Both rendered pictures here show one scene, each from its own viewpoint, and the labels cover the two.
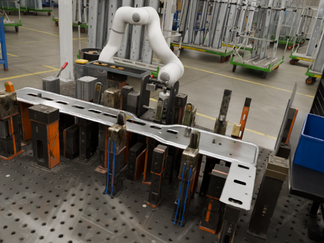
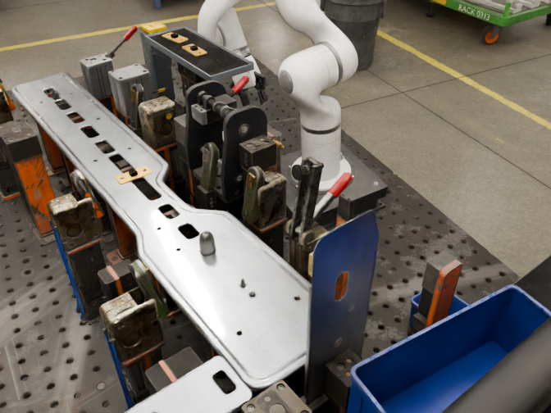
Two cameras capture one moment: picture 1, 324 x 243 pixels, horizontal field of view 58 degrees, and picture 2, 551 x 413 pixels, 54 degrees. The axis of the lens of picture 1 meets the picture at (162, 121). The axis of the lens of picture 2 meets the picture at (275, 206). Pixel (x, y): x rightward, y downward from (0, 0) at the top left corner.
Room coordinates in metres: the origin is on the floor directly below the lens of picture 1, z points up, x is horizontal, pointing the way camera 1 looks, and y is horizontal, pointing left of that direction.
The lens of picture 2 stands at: (0.65, -0.70, 1.75)
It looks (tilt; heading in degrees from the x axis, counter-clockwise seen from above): 38 degrees down; 34
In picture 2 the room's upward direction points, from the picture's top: straight up
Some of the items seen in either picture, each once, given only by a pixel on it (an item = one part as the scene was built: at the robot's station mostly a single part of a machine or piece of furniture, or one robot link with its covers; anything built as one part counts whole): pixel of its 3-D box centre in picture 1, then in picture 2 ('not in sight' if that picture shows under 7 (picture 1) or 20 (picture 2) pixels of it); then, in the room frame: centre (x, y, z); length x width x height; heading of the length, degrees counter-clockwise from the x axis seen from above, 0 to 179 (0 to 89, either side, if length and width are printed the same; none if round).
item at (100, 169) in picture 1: (108, 141); (129, 209); (1.37, 0.27, 0.84); 0.17 x 0.06 x 0.29; 162
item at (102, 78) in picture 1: (95, 74); (351, 16); (4.36, 1.11, 0.36); 0.54 x 0.50 x 0.73; 151
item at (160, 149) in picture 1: (157, 177); (129, 319); (1.10, -0.01, 0.84); 0.11 x 0.08 x 0.29; 162
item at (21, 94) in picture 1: (119, 119); (127, 174); (1.35, 0.22, 1.00); 1.38 x 0.22 x 0.02; 72
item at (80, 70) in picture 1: (81, 96); (163, 95); (1.82, 0.55, 0.92); 0.08 x 0.08 x 0.44; 72
